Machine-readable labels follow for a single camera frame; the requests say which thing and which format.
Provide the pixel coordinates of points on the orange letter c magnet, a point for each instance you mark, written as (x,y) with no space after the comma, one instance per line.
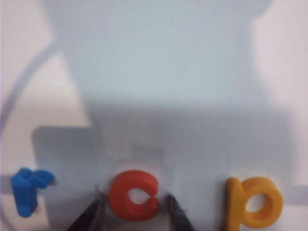
(120,195)

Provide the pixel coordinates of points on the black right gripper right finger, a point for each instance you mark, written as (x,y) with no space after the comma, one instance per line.
(178,216)

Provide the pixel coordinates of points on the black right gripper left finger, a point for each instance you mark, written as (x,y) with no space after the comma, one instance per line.
(93,214)

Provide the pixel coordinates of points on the yellow letter p magnet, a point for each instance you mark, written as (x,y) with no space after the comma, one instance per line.
(234,204)

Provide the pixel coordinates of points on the blue letter r magnet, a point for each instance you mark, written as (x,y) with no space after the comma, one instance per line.
(24,192)

